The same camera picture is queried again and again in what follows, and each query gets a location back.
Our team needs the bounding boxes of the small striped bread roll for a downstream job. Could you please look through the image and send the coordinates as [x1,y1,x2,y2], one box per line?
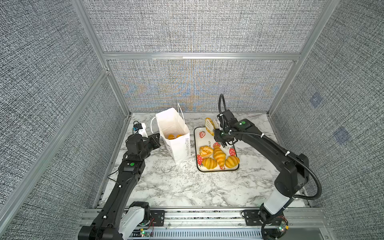
[205,118,215,136]

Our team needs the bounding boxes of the white paper gift bag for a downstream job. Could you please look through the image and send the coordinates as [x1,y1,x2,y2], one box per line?
[152,104,191,165]

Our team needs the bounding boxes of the long striped croissant bread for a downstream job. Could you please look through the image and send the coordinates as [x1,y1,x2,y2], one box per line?
[213,145,226,169]

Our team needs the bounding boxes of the round flaky pastry bread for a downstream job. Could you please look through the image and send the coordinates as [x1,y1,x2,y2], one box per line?
[199,146,214,158]

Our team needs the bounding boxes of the yellow striped bun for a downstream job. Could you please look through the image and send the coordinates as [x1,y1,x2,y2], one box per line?
[225,156,240,169]
[202,158,218,170]

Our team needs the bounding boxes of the long twisted yellow bread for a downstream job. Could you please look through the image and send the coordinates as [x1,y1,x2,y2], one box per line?
[168,135,182,140]

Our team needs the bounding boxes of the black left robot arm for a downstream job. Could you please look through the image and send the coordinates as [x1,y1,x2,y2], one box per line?
[78,133,161,240]

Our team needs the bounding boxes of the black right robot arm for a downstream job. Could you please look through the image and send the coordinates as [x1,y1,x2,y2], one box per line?
[214,110,309,222]

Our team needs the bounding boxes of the white strawberry tray black rim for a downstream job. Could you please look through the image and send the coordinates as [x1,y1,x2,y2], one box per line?
[194,127,240,173]

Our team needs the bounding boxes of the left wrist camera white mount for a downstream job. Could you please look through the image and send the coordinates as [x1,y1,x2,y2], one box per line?
[132,121,148,138]

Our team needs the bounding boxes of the aluminium cage frame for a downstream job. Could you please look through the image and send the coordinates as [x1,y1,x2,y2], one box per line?
[1,1,338,235]

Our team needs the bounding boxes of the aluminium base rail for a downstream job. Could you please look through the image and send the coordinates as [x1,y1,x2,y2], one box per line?
[80,206,337,240]

